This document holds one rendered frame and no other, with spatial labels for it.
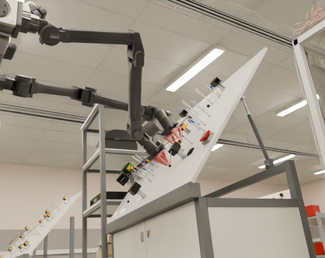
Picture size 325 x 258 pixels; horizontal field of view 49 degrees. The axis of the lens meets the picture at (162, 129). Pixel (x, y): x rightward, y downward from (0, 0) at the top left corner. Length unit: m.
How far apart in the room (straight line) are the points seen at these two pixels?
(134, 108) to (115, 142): 1.24
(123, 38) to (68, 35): 0.24
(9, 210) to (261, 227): 7.94
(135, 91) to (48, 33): 0.47
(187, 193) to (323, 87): 0.77
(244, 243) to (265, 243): 0.12
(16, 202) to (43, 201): 0.63
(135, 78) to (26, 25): 0.51
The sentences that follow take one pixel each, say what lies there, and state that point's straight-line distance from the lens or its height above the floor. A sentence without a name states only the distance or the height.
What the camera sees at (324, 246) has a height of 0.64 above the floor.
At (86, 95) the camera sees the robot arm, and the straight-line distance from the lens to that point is 2.10.
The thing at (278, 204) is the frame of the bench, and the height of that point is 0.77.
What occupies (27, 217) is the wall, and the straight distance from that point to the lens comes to 9.29.
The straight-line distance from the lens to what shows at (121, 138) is 2.96.
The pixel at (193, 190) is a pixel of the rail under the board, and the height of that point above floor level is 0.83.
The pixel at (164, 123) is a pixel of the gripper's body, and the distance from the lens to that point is 1.94.
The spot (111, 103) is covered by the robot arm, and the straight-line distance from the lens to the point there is 2.04.
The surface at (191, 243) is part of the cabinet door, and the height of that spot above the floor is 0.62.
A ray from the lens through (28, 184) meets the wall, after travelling 9.45.
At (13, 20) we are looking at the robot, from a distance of 1.47.
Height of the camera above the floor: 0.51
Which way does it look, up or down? 22 degrees up
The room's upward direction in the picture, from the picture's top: 5 degrees counter-clockwise
